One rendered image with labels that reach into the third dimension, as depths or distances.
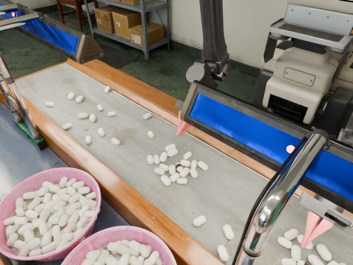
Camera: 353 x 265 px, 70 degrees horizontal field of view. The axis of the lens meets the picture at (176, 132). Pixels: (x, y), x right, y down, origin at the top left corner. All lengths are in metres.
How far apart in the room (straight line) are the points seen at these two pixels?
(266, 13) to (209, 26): 1.98
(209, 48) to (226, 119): 0.38
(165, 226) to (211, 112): 0.33
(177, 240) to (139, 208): 0.13
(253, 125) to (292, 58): 0.77
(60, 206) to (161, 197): 0.28
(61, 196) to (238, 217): 0.49
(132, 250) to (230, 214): 0.27
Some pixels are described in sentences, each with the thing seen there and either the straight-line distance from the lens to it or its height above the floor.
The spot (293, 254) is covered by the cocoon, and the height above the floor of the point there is 0.76.
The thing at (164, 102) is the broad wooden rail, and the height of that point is 0.76.
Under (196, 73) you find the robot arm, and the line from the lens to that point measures 0.74.
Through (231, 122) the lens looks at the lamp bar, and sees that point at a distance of 0.44.
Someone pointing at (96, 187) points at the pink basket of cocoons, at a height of 0.76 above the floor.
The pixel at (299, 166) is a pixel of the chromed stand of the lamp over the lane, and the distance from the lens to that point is 0.33.
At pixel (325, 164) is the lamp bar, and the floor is 1.08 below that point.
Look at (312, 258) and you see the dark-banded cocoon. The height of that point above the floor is 0.76.
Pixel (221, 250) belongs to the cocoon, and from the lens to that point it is 0.65.
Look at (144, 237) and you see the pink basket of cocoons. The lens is 0.67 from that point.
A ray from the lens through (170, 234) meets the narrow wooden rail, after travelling 0.65.
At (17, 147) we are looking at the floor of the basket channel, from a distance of 1.13.
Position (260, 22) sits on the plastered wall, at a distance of 2.75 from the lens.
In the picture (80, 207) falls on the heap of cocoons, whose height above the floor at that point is 0.72.
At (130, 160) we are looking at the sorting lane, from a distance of 0.84.
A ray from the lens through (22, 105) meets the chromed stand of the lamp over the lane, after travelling 0.98.
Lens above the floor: 1.35
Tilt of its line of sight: 41 degrees down
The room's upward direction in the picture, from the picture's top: straight up
